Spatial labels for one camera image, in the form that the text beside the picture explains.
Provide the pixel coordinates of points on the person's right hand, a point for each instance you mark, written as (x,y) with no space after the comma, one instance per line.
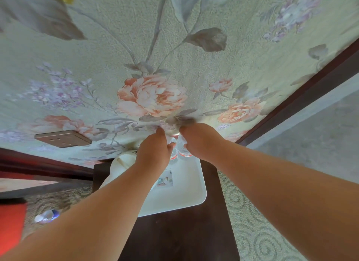
(203,141)

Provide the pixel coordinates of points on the person's left hand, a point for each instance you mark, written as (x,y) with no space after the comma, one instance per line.
(153,154)

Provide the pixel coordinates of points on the person's right fingers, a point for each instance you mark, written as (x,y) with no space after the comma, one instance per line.
(185,133)

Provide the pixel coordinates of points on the person's left thumb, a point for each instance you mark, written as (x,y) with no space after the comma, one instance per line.
(171,147)

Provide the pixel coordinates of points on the clear water bottle red label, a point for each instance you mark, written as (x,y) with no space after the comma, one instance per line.
(183,150)
(174,153)

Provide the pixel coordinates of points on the person's left forearm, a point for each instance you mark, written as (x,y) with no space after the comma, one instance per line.
(92,216)

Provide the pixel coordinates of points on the person's right forearm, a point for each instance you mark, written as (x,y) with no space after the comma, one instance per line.
(289,190)

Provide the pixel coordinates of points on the small printed card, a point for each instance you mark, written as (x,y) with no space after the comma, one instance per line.
(165,179)

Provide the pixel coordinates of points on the white plastic tray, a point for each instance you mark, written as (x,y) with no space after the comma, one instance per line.
(182,189)

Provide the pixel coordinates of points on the white electric kettle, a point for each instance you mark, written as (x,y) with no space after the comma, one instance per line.
(120,165)

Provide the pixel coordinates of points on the clear bottle with blue cap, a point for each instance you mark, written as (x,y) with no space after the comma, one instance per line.
(46,216)

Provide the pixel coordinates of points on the red fabric object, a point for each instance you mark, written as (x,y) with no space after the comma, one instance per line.
(11,227)

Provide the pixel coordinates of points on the bronze wall socket plate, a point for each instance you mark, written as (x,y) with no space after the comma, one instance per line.
(63,139)

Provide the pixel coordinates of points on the dark wooden door frame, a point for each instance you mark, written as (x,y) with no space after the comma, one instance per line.
(303,95)

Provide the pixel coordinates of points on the dark wooden headboard rail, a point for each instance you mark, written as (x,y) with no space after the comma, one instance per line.
(42,164)

